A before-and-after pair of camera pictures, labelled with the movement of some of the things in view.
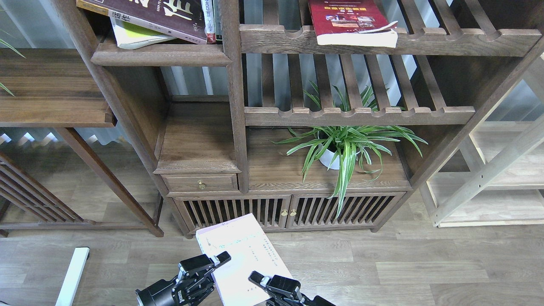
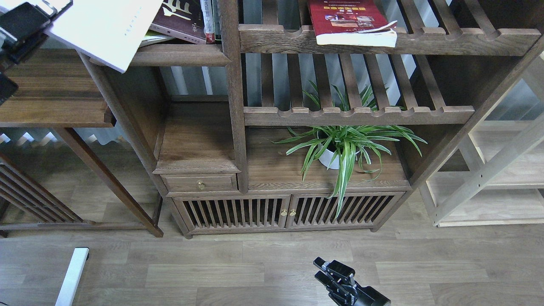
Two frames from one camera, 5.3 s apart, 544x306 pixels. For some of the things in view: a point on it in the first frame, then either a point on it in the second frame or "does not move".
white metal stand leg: [81, 256] does not move
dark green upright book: [218, 18] does not move
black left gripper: [188, 289] → [21, 21]
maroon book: [182, 19] does not move
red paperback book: [352, 23] does not move
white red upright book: [208, 13] does not move
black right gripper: [278, 283] → [347, 293]
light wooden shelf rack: [505, 185] does not move
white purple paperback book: [250, 250] → [108, 32]
